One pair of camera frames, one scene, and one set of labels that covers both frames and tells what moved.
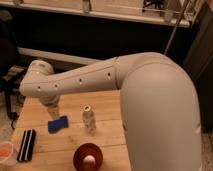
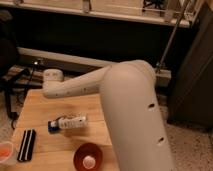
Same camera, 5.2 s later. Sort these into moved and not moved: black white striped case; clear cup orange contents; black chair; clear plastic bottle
Moved: clear plastic bottle
Not moved: black chair; black white striped case; clear cup orange contents
